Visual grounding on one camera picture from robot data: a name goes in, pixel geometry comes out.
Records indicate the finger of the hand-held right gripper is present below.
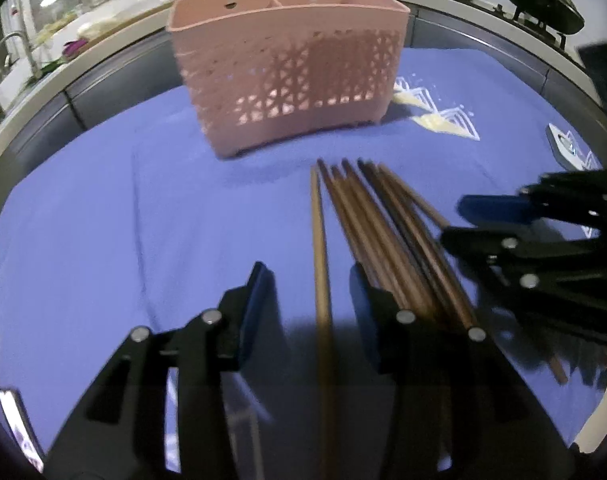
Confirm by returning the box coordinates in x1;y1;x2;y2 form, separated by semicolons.
458;169;607;241
441;227;607;348

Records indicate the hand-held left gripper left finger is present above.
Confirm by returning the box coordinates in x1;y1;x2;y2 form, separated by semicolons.
44;261;275;480

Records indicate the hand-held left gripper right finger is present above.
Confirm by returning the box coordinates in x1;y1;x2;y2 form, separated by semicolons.
348;264;579;480

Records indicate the pink perforated utensil basket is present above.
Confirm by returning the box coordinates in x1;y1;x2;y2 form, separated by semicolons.
168;0;411;161

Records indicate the small white device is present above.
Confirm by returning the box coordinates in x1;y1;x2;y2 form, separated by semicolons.
546;124;601;171

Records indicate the blue printed cloth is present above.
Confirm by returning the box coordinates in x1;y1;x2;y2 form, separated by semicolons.
0;47;607;476

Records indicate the light wooden chopstick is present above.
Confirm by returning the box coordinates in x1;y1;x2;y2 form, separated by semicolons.
310;167;337;480

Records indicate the bundle of brown chopsticks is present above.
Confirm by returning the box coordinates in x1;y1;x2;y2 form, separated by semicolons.
316;157;569;386

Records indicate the black lidded wok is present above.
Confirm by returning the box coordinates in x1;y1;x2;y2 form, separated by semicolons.
498;0;585;36

